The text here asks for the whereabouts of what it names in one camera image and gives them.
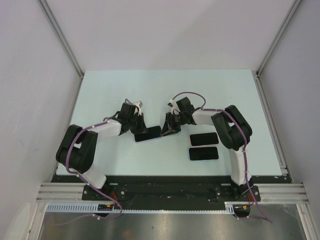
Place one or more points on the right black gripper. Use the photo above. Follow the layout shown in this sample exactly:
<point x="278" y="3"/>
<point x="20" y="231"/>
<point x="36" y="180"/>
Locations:
<point x="169" y="127"/>

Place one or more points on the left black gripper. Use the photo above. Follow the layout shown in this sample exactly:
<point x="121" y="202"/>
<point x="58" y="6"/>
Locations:
<point x="142" y="128"/>

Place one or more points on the black phone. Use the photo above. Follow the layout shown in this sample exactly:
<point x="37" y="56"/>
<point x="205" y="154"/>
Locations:
<point x="203" y="139"/>
<point x="203" y="153"/>
<point x="154" y="132"/>

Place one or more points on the pink phone case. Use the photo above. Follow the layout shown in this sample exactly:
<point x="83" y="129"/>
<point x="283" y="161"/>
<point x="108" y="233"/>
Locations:
<point x="191" y="140"/>

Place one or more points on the blue phone case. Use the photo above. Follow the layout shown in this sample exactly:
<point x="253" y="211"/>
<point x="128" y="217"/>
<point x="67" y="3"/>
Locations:
<point x="192" y="160"/>

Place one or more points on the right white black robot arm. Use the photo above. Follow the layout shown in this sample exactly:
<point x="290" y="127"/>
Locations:
<point x="232" y="129"/>

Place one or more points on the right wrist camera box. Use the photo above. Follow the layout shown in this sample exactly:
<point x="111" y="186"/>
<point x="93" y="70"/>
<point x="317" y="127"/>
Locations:
<point x="174" y="109"/>

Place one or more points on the right aluminium frame post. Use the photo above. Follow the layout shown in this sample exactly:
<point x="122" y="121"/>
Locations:
<point x="294" y="8"/>

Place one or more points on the aluminium frame post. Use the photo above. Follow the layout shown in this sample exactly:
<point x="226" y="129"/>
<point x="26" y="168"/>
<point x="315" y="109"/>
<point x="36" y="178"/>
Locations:
<point x="57" y="30"/>
<point x="294" y="8"/>

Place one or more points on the white slotted cable duct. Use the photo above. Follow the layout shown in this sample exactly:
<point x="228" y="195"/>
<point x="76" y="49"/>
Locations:
<point x="99" y="208"/>

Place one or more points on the aluminium cross rail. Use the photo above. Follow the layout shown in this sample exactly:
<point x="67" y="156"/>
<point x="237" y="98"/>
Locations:
<point x="270" y="193"/>

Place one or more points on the left aluminium frame post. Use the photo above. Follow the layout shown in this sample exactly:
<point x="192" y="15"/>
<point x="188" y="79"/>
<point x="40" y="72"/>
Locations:
<point x="57" y="30"/>

